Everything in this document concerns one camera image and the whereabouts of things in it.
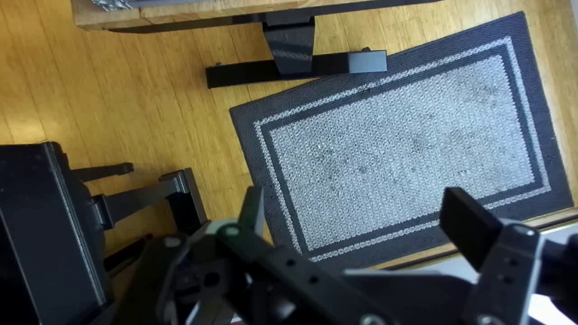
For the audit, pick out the grey bordered door mat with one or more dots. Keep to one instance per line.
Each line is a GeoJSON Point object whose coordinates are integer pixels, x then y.
{"type": "Point", "coordinates": [354, 167]}

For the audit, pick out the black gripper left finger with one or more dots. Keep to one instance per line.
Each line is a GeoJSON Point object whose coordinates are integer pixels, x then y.
{"type": "Point", "coordinates": [276, 286]}

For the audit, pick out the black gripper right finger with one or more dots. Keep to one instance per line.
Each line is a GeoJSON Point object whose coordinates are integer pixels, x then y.
{"type": "Point", "coordinates": [503, 255]}

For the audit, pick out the black robot base box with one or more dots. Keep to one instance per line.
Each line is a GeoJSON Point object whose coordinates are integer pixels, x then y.
{"type": "Point", "coordinates": [52, 232]}

